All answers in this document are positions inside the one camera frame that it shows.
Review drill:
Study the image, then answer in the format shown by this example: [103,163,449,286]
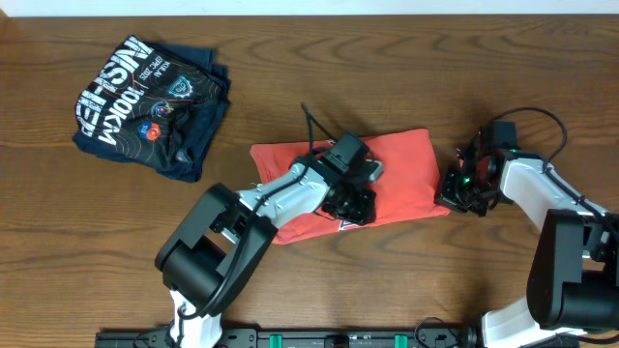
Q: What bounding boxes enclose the orange-red t-shirt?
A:
[250,129,449,245]

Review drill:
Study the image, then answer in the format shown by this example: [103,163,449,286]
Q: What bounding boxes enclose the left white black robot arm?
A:
[155,132,383,347]

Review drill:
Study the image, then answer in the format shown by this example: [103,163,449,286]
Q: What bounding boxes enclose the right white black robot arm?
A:
[435,121,618,347]

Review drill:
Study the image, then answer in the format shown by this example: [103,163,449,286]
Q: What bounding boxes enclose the folded dark printed t-shirt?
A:
[73,36,231,183]

